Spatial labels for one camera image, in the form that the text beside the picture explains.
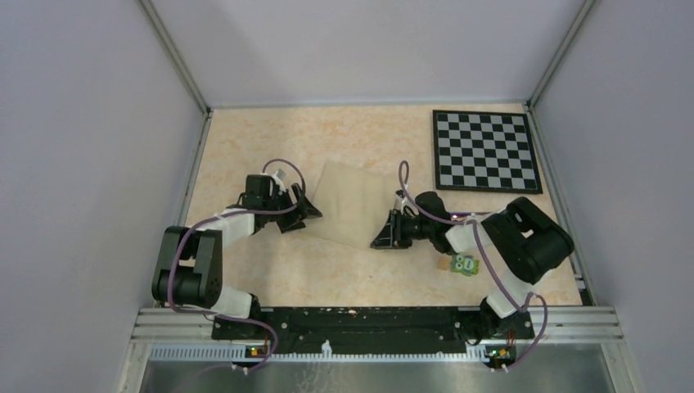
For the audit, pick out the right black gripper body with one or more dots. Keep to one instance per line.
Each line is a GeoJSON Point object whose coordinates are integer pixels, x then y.
{"type": "Point", "coordinates": [417, 228]}

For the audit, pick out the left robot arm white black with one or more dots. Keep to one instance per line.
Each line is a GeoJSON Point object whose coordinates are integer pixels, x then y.
{"type": "Point", "coordinates": [189, 268]}

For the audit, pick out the iridescent purple utensil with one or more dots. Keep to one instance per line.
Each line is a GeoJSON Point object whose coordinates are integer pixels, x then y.
{"type": "Point", "coordinates": [463, 215]}

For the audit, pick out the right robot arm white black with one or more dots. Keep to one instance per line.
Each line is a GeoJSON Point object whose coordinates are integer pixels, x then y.
{"type": "Point", "coordinates": [519, 245]}

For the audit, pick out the small cork piece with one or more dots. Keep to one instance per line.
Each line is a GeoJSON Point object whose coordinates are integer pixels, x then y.
{"type": "Point", "coordinates": [443, 264]}

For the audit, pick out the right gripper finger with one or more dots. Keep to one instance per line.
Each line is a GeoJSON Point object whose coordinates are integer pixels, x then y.
{"type": "Point", "coordinates": [392, 228]}
{"type": "Point", "coordinates": [390, 244]}

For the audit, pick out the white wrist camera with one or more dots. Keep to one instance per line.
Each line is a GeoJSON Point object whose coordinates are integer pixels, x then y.
{"type": "Point", "coordinates": [278, 177]}
{"type": "Point", "coordinates": [399, 202]}

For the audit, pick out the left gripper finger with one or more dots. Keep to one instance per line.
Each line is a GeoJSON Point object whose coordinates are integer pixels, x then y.
{"type": "Point", "coordinates": [290, 223]}
{"type": "Point", "coordinates": [304, 208]}

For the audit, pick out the beige cloth napkin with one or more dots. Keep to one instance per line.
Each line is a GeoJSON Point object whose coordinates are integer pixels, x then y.
{"type": "Point", "coordinates": [355, 203]}

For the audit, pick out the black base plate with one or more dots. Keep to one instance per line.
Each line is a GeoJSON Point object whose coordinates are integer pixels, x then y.
{"type": "Point", "coordinates": [374, 330]}

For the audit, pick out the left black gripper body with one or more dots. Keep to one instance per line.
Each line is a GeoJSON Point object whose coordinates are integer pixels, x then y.
{"type": "Point", "coordinates": [279, 201]}

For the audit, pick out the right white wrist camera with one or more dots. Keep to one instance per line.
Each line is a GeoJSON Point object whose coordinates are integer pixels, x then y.
{"type": "Point", "coordinates": [399, 202]}

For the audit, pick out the aluminium frame rail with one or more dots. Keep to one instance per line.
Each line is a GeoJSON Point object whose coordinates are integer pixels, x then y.
{"type": "Point", "coordinates": [167, 335]}

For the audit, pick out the black white checkerboard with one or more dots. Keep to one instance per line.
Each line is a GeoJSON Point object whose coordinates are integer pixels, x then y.
{"type": "Point", "coordinates": [484, 152]}

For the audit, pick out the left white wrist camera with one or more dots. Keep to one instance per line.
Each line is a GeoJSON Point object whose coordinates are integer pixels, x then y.
{"type": "Point", "coordinates": [278, 177]}

